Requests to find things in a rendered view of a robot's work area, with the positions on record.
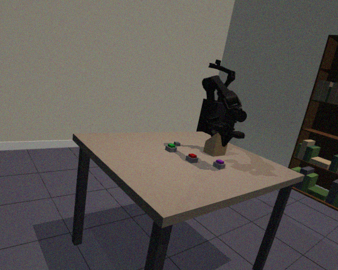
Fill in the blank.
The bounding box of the purple button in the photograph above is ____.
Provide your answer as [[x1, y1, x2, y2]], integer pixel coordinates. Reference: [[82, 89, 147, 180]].
[[213, 160, 226, 170]]

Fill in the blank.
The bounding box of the green button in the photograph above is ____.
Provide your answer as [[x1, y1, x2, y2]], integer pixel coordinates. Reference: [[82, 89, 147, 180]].
[[165, 144, 177, 152]]

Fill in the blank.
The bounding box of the red button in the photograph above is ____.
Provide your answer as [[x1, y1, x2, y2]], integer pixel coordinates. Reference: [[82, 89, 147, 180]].
[[185, 154, 198, 163]]

